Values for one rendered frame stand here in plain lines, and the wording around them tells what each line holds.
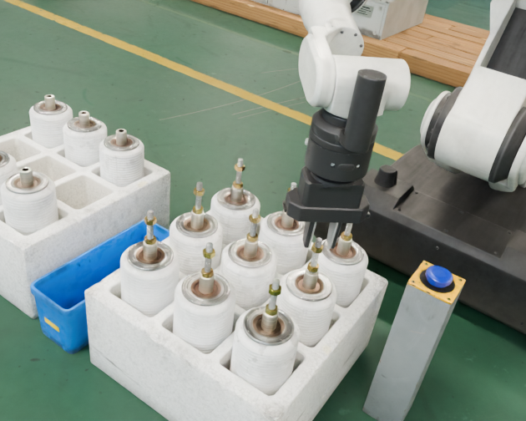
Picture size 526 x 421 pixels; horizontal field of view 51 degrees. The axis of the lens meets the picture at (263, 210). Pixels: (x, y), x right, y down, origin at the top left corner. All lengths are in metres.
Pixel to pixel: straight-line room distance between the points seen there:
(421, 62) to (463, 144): 1.73
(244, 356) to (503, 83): 0.64
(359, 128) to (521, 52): 0.53
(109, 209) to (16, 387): 0.38
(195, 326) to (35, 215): 0.41
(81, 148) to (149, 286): 0.49
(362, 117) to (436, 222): 0.63
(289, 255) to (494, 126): 0.42
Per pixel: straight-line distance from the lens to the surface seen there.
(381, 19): 2.87
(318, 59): 0.69
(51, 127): 1.38
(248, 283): 0.92
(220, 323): 0.86
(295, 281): 0.90
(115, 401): 1.05
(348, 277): 0.97
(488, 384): 1.23
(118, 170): 1.23
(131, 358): 0.98
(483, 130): 1.03
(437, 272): 0.87
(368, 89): 0.66
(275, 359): 0.81
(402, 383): 0.99
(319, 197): 0.77
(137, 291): 0.92
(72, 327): 1.07
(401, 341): 0.93
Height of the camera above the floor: 0.84
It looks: 34 degrees down
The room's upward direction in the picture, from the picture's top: 8 degrees clockwise
